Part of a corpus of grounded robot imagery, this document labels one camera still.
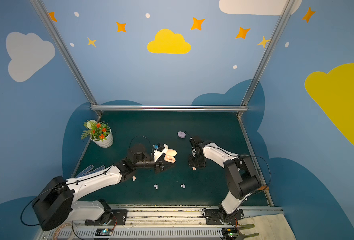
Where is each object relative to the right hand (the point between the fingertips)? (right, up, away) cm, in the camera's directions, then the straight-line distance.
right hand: (193, 164), depth 91 cm
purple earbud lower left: (-22, -11, -7) cm, 26 cm away
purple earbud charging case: (-7, +17, +16) cm, 24 cm away
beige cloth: (+36, -26, -19) cm, 49 cm away
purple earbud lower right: (-6, -11, -7) cm, 15 cm away
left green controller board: (-45, -28, -21) cm, 57 cm away
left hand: (-11, +6, -18) cm, 22 cm away
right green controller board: (+16, -29, -19) cm, 38 cm away
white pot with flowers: (-58, +19, 0) cm, 61 cm away
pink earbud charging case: (-14, +8, -18) cm, 24 cm away
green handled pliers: (+20, -29, -22) cm, 42 cm away
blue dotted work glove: (-65, -4, -1) cm, 65 cm away
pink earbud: (+1, -3, 0) cm, 3 cm away
